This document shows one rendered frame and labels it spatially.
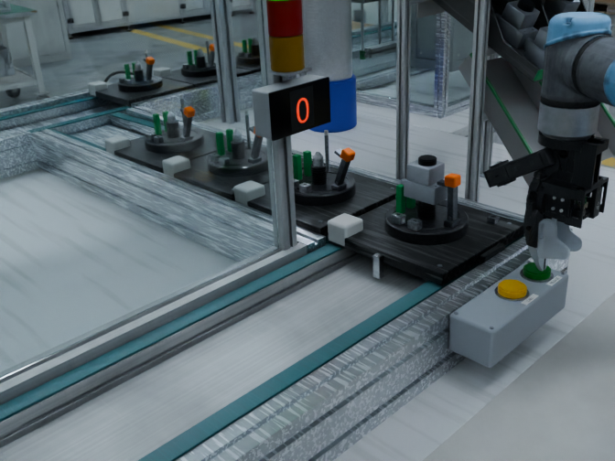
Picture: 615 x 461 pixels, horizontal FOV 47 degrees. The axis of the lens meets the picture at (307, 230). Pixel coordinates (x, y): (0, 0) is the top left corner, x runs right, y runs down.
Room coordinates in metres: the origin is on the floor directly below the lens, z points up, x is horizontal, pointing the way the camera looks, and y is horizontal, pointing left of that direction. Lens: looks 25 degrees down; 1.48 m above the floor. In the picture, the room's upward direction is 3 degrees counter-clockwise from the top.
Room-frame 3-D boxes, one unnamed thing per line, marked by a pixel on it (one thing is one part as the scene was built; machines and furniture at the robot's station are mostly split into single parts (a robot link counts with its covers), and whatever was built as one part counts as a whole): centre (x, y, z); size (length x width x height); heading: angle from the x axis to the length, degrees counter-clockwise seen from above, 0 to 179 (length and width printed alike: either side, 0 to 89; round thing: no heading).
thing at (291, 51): (1.04, 0.02, 1.28); 0.05 x 0.05 x 0.05
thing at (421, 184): (1.09, -0.20, 1.06); 0.08 x 0.04 x 0.07; 43
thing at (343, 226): (1.08, -0.06, 0.97); 0.05 x 0.05 x 0.04; 43
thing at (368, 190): (1.27, -0.03, 1.01); 0.24 x 0.24 x 0.13; 43
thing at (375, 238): (1.08, -0.20, 0.96); 0.24 x 0.24 x 0.02; 43
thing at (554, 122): (0.90, -0.36, 1.20); 0.08 x 0.08 x 0.05
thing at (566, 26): (0.89, -0.35, 1.28); 0.09 x 0.08 x 0.11; 15
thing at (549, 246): (0.88, -0.34, 1.02); 0.06 x 0.03 x 0.09; 43
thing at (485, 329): (0.87, -0.29, 0.93); 0.21 x 0.07 x 0.06; 133
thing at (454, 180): (1.05, -0.23, 1.04); 0.04 x 0.02 x 0.08; 43
